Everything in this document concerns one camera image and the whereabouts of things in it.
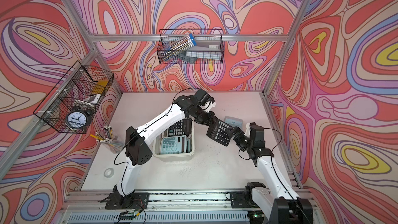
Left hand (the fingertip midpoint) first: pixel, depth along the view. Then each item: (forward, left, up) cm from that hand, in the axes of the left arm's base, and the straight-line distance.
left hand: (216, 123), depth 80 cm
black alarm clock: (-5, +63, +11) cm, 64 cm away
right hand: (-4, -9, -9) cm, 13 cm away
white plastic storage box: (-13, +23, -14) cm, 29 cm away
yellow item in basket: (+14, +60, +13) cm, 63 cm away
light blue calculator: (-6, +24, -13) cm, 28 cm away
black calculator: (+5, +19, -12) cm, 23 cm away
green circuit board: (-37, +42, -23) cm, 61 cm away
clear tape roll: (-19, +58, -20) cm, 64 cm away
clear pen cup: (-3, +60, -8) cm, 61 cm away
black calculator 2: (-2, -2, -4) cm, 5 cm away
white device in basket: (+5, +60, +13) cm, 61 cm away
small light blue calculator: (+11, -13, -15) cm, 23 cm away
